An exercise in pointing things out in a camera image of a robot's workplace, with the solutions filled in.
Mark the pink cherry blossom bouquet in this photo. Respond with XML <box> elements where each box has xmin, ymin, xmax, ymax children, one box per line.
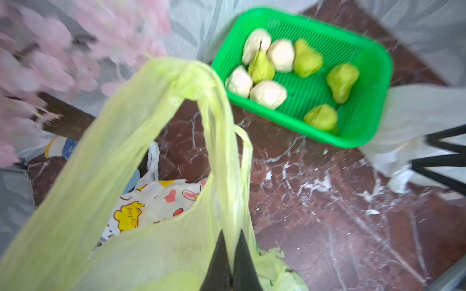
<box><xmin>1</xmin><ymin>1</ymin><xmax>171</xmax><ymax>167</ymax></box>

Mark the blue tag at vase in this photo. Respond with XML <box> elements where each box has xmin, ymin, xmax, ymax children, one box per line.
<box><xmin>44</xmin><ymin>136</ymin><xmax>78</xmax><ymax>160</ymax></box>

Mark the green pear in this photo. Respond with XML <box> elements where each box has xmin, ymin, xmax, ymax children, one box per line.
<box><xmin>326</xmin><ymin>63</ymin><xmax>360</xmax><ymax>104</ymax></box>
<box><xmin>293</xmin><ymin>39</ymin><xmax>324</xmax><ymax>78</ymax></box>
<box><xmin>303</xmin><ymin>104</ymin><xmax>338</xmax><ymax>132</ymax></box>
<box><xmin>248</xmin><ymin>50</ymin><xmax>275</xmax><ymax>84</ymax></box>

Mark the green avocado plastic bag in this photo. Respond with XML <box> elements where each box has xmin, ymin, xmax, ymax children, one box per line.
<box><xmin>1</xmin><ymin>58</ymin><xmax>307</xmax><ymax>291</ymax></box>

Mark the white pear middle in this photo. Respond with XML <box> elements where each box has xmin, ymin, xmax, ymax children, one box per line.
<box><xmin>267</xmin><ymin>39</ymin><xmax>295</xmax><ymax>73</ymax></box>

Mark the white pear front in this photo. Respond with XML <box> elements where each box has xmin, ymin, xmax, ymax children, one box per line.
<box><xmin>250</xmin><ymin>80</ymin><xmax>288</xmax><ymax>110</ymax></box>

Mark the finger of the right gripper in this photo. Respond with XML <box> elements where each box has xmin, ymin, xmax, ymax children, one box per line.
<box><xmin>426</xmin><ymin>125</ymin><xmax>466</xmax><ymax>153</ymax></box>
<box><xmin>411</xmin><ymin>156</ymin><xmax>466</xmax><ymax>195</ymax></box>

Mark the green pear upper right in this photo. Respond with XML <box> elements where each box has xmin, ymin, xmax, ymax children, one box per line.
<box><xmin>293</xmin><ymin>39</ymin><xmax>324</xmax><ymax>78</ymax></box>

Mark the green pear front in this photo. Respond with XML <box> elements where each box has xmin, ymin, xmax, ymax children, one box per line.
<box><xmin>303</xmin><ymin>104</ymin><xmax>338</xmax><ymax>132</ymax></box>

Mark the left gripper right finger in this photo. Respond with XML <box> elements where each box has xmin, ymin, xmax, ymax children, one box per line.
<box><xmin>232</xmin><ymin>231</ymin><xmax>263</xmax><ymax>291</ymax></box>

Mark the white printed plastic bag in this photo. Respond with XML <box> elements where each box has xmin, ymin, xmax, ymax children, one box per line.
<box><xmin>359</xmin><ymin>84</ymin><xmax>466</xmax><ymax>194</ymax></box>

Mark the white pear left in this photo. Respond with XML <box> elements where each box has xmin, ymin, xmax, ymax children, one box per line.
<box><xmin>225</xmin><ymin>65</ymin><xmax>253</xmax><ymax>98</ymax></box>

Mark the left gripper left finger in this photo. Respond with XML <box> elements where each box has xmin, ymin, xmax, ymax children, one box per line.
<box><xmin>200</xmin><ymin>231</ymin><xmax>231</xmax><ymax>291</ymax></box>

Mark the green plastic basket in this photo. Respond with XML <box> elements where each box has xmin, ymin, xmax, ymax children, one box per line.
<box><xmin>212</xmin><ymin>8</ymin><xmax>393</xmax><ymax>149</ymax></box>

